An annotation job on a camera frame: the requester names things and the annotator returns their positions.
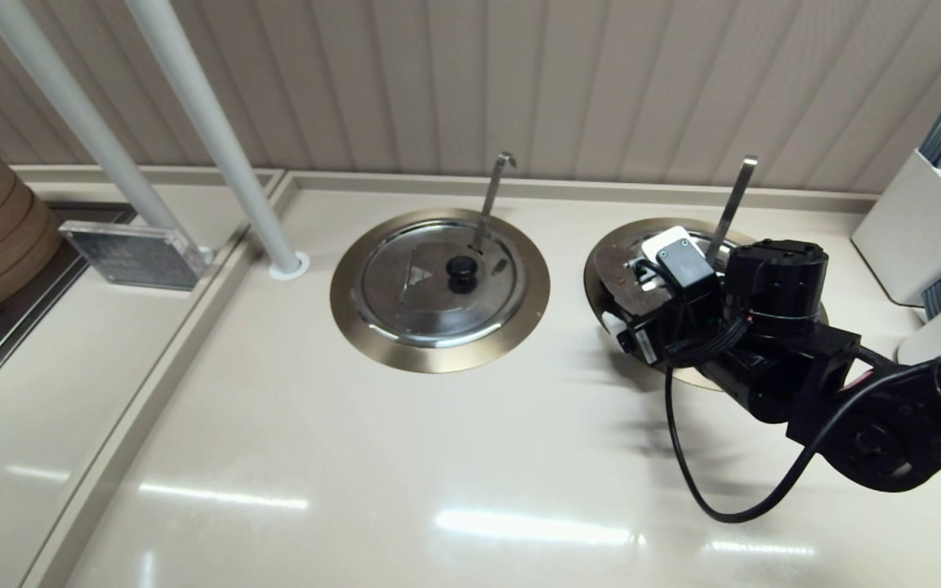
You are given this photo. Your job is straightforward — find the steel pot lid black knob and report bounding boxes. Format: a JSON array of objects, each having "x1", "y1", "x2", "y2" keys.
[
  {"x1": 595, "y1": 231, "x2": 737, "y2": 327},
  {"x1": 354, "y1": 220, "x2": 527, "y2": 348}
]

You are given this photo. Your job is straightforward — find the steel ladle handle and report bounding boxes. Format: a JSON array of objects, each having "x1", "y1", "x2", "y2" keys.
[
  {"x1": 706, "y1": 155, "x2": 759, "y2": 266},
  {"x1": 470, "y1": 152, "x2": 517, "y2": 254}
]

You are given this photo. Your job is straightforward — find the white cutlery holder box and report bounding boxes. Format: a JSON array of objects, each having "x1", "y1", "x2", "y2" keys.
[{"x1": 850, "y1": 149, "x2": 941, "y2": 307}]

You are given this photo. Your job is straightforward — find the white metal pole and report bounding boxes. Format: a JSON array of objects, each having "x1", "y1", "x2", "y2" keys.
[
  {"x1": 0, "y1": 0, "x2": 212, "y2": 262},
  {"x1": 123, "y1": 0, "x2": 308, "y2": 274}
]

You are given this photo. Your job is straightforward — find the clear acrylic sign block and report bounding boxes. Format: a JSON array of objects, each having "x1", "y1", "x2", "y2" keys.
[{"x1": 58, "y1": 220, "x2": 214, "y2": 292}]

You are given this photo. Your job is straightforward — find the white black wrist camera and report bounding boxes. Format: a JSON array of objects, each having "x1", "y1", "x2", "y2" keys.
[{"x1": 640, "y1": 226, "x2": 718, "y2": 288}]

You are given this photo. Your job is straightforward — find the brass pot rim ring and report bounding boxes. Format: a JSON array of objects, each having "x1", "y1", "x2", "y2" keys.
[
  {"x1": 583, "y1": 218, "x2": 827, "y2": 391},
  {"x1": 330, "y1": 209, "x2": 551, "y2": 374}
]

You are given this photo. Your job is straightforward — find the white pole base ring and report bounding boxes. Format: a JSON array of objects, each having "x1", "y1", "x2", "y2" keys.
[{"x1": 269, "y1": 252, "x2": 312, "y2": 283}]

